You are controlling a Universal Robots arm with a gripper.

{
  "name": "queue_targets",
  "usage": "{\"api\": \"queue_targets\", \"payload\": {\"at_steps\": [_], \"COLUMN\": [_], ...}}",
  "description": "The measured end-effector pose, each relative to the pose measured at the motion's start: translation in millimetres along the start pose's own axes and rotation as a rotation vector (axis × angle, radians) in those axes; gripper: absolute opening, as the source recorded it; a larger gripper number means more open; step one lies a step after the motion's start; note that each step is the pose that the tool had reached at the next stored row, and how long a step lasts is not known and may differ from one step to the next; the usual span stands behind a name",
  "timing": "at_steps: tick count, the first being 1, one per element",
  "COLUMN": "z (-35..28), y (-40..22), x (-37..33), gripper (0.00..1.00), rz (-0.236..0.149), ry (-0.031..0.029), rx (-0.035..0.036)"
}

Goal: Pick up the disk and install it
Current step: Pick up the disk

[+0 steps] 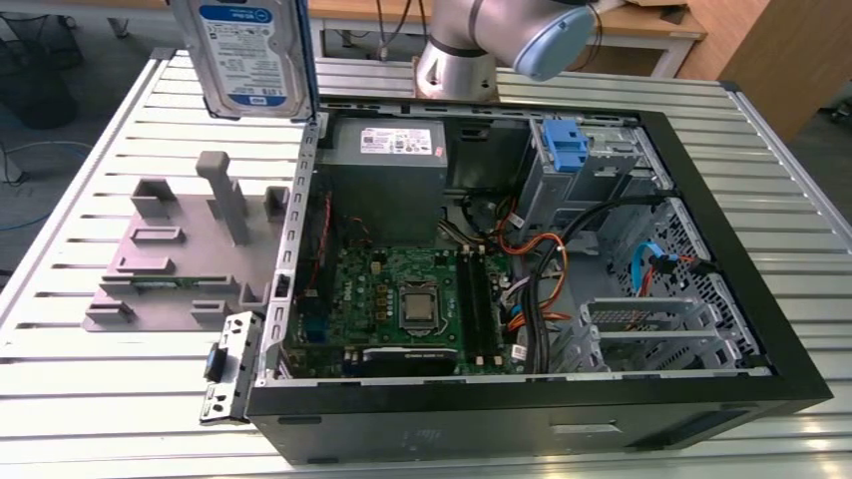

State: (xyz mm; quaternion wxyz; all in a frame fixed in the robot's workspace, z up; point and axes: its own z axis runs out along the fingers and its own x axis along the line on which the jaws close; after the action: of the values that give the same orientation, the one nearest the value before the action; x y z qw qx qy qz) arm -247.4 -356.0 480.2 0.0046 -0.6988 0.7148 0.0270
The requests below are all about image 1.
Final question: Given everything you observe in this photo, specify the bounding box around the blue VGA connector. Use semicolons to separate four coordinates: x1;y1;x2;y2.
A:
203;342;229;383

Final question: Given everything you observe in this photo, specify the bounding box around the orange wire bundle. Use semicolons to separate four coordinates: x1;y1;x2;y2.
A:
494;232;573;330

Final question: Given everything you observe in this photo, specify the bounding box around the black RAM slot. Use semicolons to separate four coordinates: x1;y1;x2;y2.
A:
454;246;485;368
471;246;505;366

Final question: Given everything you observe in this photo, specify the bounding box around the metal expansion slot bracket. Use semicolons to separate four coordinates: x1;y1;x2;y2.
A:
198;309;262;426

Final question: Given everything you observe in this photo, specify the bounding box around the black open PC case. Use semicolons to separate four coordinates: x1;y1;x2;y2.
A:
242;92;834;465

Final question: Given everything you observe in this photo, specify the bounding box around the blue plastic drive latch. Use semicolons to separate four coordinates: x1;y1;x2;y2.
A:
541;119;590;174

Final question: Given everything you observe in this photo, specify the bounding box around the wooden desk white frame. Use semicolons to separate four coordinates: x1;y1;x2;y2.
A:
65;0;433;59
587;0;706;76

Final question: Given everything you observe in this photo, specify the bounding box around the red power wire black plug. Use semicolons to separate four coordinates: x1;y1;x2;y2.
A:
667;252;726;281

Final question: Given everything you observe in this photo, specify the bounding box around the green RAM stick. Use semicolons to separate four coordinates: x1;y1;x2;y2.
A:
129;278;201;292

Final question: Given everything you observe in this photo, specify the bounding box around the black CPU socket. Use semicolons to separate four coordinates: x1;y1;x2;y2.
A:
395;278;445;339

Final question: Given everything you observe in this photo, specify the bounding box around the green motherboard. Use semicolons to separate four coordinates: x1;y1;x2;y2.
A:
285;243;526;378

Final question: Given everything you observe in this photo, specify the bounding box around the grey power supply unit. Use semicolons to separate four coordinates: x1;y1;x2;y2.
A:
315;117;447;248

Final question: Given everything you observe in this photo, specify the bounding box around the grey plastic parts rack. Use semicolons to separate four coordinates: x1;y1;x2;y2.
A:
78;150;294;335

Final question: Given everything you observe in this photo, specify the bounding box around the grey metal disk bay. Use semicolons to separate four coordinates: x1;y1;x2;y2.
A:
577;296;763;373

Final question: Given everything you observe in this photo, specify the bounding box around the brown wooden cabinet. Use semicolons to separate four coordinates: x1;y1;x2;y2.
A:
677;0;852;146

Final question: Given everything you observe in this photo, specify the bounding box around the blue floor cable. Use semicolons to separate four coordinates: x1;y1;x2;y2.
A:
0;139;94;234

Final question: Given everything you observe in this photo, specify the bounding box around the blue data wire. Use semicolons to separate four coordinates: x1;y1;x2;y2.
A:
630;241;674;299

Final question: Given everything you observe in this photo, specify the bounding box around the black mesh waste basket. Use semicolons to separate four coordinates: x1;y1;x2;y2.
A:
0;12;85;131

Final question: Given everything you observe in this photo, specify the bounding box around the black graphics card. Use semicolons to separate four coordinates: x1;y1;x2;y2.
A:
342;343;459;378

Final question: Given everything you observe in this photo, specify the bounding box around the silver CPU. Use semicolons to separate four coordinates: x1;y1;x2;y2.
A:
402;293;437;321

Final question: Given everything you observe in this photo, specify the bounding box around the black cable bundle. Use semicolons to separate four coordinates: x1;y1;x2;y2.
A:
521;197;666;375

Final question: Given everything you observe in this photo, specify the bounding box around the grey metal drive cage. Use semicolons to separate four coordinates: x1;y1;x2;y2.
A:
517;117;673;236

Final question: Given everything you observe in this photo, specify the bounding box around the hard disk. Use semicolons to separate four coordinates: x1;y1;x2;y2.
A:
170;0;319;124

